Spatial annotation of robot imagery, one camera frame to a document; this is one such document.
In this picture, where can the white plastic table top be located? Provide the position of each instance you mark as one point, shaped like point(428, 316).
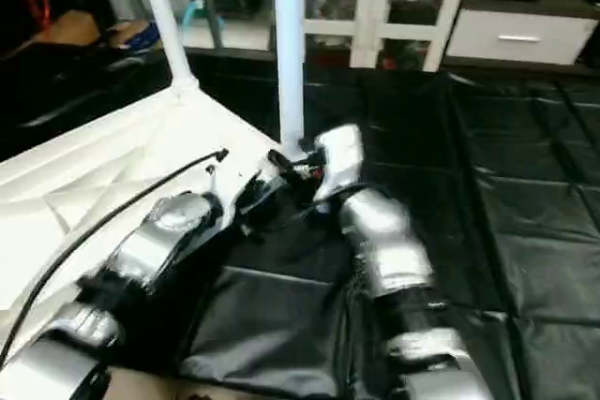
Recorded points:
point(94, 166)

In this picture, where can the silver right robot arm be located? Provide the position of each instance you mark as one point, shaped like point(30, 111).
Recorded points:
point(394, 259)

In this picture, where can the white glass-door cabinet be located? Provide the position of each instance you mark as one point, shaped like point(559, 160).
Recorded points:
point(375, 7)

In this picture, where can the blue plastic bag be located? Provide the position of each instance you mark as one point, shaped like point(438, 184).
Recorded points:
point(145, 37)

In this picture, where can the black work mat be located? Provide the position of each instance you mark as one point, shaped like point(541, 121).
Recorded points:
point(487, 185)

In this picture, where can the brown cardboard box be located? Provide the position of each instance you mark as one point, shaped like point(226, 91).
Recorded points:
point(122, 33)

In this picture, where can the white drawer unit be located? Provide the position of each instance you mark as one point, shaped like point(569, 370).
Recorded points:
point(520, 37)

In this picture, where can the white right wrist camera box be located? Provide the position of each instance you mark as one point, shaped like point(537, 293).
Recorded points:
point(339, 156)

